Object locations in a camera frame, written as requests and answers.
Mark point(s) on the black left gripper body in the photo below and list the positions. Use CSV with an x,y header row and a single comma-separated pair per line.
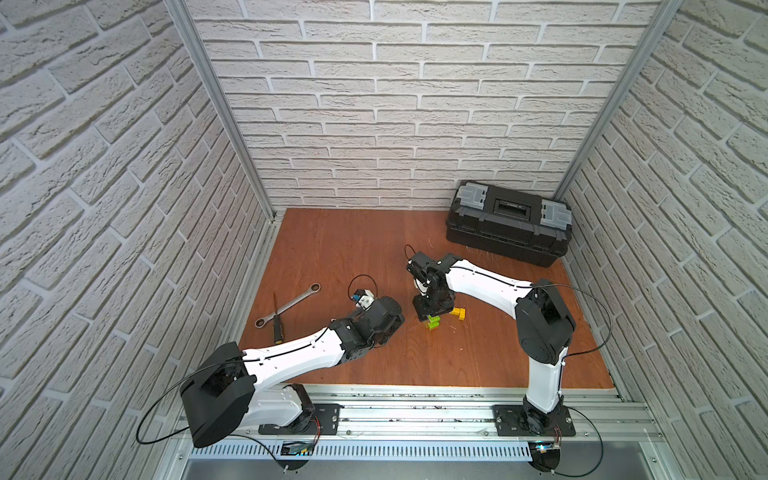
x,y
380,330

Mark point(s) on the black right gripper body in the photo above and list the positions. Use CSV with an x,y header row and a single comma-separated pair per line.
x,y
431,305

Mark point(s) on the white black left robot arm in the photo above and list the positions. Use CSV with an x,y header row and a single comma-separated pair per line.
x,y
235,386

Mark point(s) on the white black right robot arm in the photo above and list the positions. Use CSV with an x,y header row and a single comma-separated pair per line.
x,y
544,329

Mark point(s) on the silver ratchet wrench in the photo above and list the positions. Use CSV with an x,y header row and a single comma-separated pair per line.
x,y
312,290

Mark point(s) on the black plastic toolbox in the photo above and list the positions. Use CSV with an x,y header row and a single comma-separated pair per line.
x,y
511,223

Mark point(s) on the aluminium front rail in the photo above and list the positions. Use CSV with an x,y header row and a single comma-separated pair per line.
x,y
390,412

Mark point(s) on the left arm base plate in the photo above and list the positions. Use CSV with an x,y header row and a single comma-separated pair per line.
x,y
323,420

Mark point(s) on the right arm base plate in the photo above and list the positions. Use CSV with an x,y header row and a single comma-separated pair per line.
x,y
518,420

